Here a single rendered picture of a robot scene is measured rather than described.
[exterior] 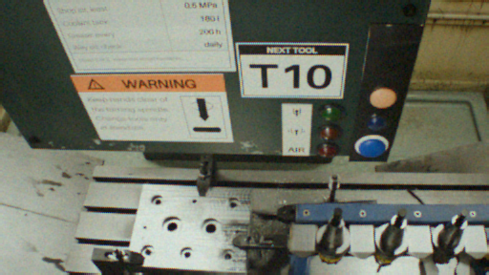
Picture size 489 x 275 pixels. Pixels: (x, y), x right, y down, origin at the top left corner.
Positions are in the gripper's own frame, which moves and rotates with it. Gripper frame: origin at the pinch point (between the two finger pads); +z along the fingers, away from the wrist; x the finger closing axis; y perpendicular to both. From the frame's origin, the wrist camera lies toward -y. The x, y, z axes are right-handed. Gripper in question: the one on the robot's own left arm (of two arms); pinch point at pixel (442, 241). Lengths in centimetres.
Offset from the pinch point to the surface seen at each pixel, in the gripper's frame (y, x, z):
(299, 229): -2.6, -28.3, 1.0
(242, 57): -56, -34, -7
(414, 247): -2.7, -6.5, -2.5
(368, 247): -2.7, -15.4, -2.6
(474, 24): 25, 35, 94
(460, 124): 63, 37, 77
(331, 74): -54, -26, -7
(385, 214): -3.6, -11.8, 4.0
